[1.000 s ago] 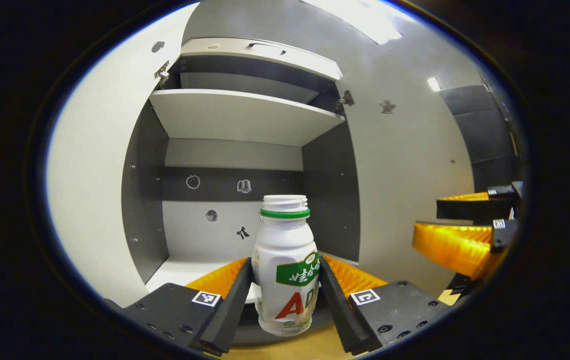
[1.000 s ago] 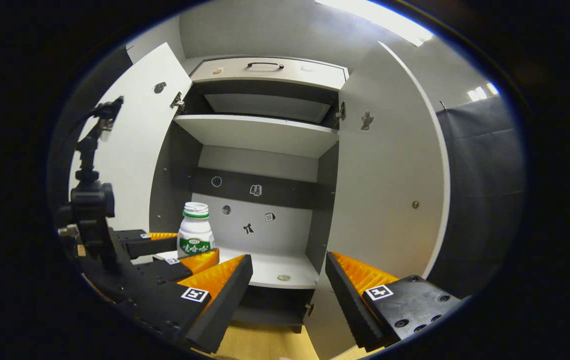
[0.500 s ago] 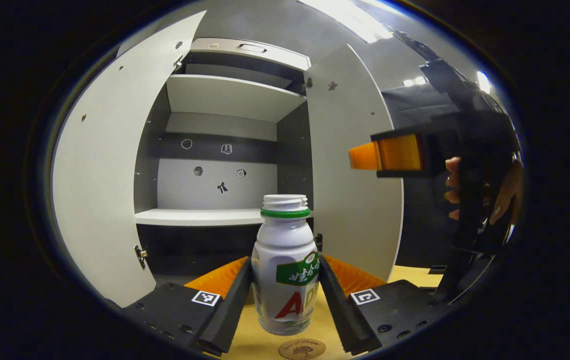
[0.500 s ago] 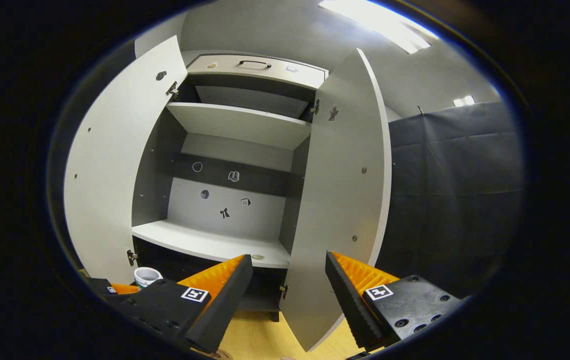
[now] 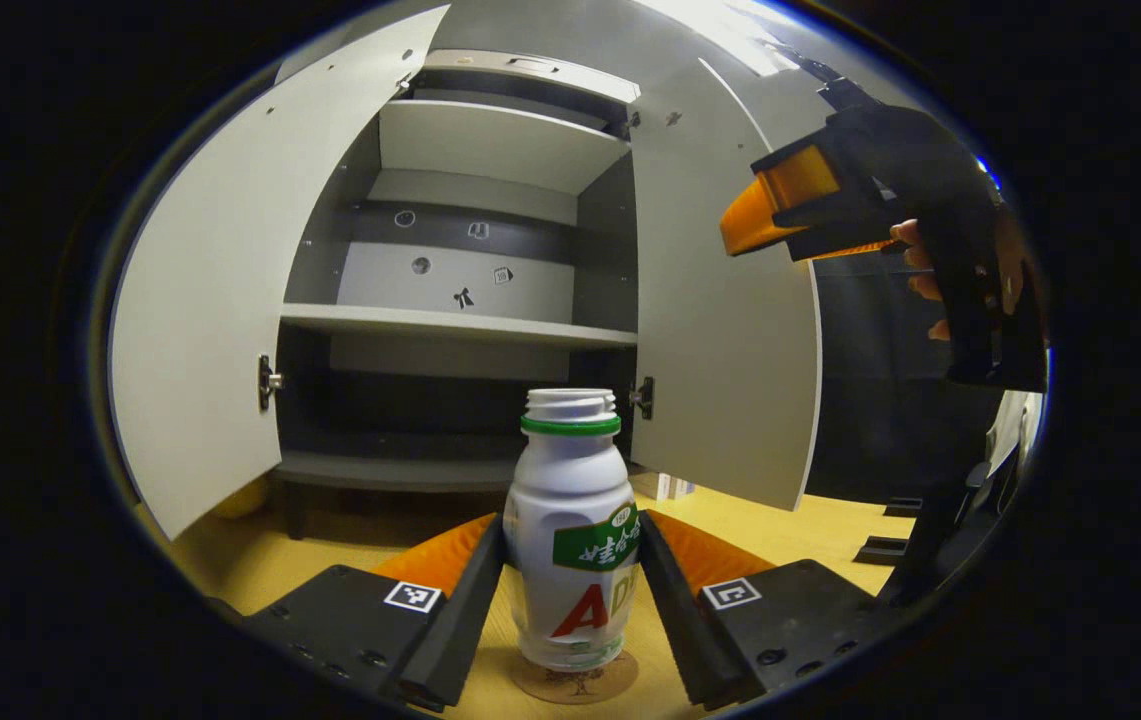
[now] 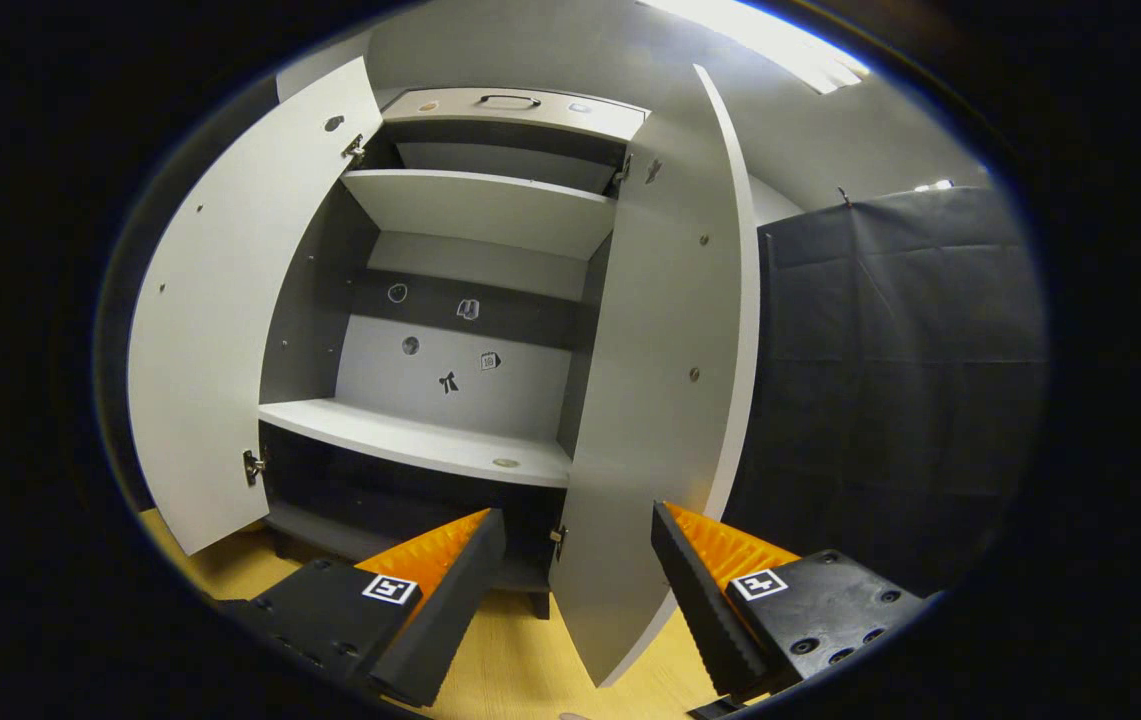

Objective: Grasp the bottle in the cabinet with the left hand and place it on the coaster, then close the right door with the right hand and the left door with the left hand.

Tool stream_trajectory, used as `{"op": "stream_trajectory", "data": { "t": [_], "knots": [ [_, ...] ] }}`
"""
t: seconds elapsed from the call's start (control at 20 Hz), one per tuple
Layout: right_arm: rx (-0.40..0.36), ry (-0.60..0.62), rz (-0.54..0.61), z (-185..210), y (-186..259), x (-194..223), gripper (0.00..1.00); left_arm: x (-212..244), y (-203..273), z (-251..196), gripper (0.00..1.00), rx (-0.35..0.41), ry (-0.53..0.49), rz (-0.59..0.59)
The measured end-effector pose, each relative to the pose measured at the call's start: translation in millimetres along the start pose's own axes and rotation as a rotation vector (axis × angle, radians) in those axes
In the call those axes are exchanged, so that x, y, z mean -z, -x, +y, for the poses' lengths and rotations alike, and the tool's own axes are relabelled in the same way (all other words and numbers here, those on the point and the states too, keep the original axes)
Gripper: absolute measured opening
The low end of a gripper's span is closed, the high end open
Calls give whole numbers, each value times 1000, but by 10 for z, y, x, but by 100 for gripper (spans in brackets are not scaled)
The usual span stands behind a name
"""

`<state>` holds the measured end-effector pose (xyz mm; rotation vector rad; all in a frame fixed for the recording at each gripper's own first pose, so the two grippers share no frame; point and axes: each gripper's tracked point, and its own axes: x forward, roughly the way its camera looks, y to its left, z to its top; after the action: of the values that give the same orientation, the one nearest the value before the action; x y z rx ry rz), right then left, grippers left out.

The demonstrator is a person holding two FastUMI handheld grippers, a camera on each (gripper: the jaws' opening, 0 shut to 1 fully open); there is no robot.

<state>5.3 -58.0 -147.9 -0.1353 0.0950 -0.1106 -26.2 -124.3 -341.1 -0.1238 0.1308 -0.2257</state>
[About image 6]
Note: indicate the metal door hinge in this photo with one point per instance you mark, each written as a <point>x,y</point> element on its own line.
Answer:
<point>558,540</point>
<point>252,466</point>
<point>623,170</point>
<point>355,150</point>

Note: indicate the white cabinet shelf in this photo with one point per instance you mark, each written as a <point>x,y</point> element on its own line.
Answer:
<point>480,210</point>
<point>400,435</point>

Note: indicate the ceiling light panel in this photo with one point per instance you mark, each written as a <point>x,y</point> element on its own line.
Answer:
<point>935,186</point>
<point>770,40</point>

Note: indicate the grey cabinet drawer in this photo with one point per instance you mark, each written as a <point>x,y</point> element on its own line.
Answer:
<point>530,120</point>

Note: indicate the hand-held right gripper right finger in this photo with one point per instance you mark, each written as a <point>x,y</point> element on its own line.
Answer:
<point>690,590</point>

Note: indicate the grey cabinet door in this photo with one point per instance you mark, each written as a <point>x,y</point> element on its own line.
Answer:
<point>220,330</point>
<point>660,380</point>

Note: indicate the black backdrop cloth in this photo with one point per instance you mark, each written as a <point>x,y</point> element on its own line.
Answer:
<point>900,380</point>

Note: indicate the grey cabinet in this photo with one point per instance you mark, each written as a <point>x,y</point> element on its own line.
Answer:
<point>520,400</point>

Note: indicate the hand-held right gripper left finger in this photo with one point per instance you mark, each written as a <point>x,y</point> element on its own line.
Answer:
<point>455,600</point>

